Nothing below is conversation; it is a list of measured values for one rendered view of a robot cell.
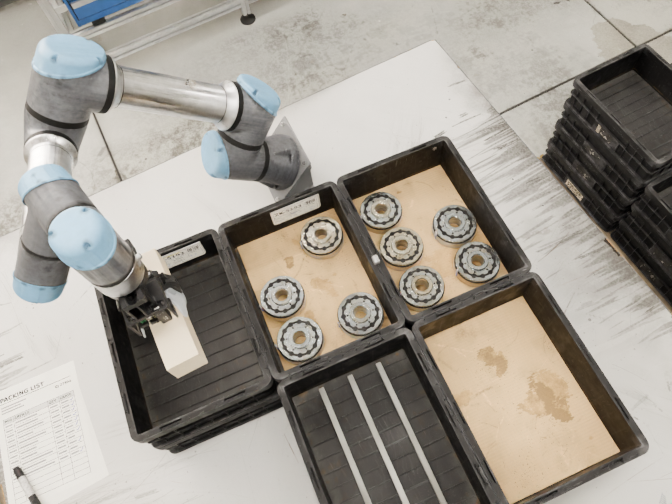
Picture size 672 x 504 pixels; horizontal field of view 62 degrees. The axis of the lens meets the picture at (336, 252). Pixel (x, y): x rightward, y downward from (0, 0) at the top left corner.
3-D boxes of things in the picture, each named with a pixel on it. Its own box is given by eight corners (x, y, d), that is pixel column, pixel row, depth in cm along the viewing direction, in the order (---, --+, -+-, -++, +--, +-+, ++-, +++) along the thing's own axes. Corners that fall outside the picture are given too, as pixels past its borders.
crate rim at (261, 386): (95, 280, 130) (91, 275, 128) (218, 230, 133) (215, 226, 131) (136, 446, 113) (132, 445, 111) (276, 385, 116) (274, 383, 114)
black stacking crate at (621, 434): (407, 341, 128) (409, 325, 118) (522, 291, 131) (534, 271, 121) (497, 520, 111) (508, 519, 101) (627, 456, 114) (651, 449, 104)
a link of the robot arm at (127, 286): (78, 255, 84) (130, 231, 85) (92, 268, 88) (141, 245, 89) (93, 297, 81) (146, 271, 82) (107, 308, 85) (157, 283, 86)
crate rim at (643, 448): (408, 328, 119) (408, 324, 117) (532, 273, 123) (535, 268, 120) (506, 520, 102) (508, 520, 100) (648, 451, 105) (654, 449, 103)
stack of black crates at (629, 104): (538, 158, 225) (572, 78, 184) (600, 127, 229) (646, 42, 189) (604, 235, 208) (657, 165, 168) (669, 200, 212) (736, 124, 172)
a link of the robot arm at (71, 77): (250, 126, 148) (17, 91, 111) (272, 75, 140) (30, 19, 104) (270, 153, 142) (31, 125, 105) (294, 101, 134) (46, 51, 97)
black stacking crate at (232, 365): (114, 295, 139) (93, 277, 128) (227, 249, 142) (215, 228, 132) (155, 451, 122) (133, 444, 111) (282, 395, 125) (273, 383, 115)
